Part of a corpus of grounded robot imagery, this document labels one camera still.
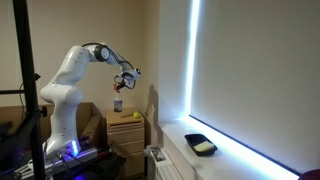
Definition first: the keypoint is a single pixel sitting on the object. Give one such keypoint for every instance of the yellow-green tennis ball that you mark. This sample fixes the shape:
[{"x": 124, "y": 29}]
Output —
[{"x": 136, "y": 115}]

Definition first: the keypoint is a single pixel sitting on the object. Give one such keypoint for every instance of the white spray bottle red trigger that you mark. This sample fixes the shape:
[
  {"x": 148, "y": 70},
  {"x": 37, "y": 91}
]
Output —
[{"x": 118, "y": 104}]

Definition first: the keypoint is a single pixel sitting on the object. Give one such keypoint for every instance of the pale yellow sponge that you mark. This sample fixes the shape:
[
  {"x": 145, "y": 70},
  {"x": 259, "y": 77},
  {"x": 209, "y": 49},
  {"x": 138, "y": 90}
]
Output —
[{"x": 204, "y": 146}]

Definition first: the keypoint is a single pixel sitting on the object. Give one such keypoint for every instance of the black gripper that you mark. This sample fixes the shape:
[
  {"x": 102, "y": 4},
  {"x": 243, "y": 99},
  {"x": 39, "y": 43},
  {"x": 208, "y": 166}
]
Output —
[{"x": 127, "y": 81}]

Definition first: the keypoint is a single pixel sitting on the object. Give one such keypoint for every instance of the light wooden nightstand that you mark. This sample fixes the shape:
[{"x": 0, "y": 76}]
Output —
[{"x": 126, "y": 140}]

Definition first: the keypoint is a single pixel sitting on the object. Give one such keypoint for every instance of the black plastic tray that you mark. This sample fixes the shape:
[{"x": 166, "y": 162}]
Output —
[{"x": 191, "y": 140}]

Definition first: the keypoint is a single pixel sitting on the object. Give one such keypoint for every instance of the maroon round object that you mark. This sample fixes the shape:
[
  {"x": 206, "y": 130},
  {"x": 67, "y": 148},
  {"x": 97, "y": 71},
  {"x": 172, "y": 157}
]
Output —
[{"x": 310, "y": 175}]

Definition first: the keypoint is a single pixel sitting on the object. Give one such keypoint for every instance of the aluminium profile rail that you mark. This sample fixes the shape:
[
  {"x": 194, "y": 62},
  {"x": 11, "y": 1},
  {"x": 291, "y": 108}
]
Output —
[{"x": 80, "y": 159}]

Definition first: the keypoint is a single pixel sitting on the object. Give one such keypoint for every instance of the white wall heater unit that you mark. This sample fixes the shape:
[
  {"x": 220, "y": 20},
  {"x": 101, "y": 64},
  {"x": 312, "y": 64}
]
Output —
[{"x": 163, "y": 170}]

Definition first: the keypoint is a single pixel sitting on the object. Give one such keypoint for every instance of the black camera stand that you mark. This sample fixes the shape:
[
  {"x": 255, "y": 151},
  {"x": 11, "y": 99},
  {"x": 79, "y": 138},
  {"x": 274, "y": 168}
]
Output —
[{"x": 28, "y": 66}]

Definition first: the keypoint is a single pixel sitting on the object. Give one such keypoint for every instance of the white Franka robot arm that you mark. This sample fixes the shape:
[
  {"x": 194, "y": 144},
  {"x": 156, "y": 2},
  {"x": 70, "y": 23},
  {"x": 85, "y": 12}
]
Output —
[{"x": 63, "y": 100}]

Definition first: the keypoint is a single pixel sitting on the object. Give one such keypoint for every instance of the white roller window blind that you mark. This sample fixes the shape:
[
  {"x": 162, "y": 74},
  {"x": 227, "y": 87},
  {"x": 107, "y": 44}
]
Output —
[{"x": 260, "y": 76}]

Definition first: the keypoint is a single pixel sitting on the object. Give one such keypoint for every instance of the brown leather sofa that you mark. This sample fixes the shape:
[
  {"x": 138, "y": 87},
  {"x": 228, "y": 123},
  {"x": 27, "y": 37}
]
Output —
[{"x": 86, "y": 126}]

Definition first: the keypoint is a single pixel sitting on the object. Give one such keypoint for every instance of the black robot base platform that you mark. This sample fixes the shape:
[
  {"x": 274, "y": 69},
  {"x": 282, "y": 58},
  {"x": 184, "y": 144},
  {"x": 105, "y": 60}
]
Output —
[{"x": 100, "y": 166}]

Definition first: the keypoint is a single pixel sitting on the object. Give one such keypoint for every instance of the orange black bar clamp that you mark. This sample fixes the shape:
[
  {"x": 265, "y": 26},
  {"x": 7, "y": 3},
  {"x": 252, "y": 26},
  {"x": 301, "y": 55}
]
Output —
[{"x": 104, "y": 152}]

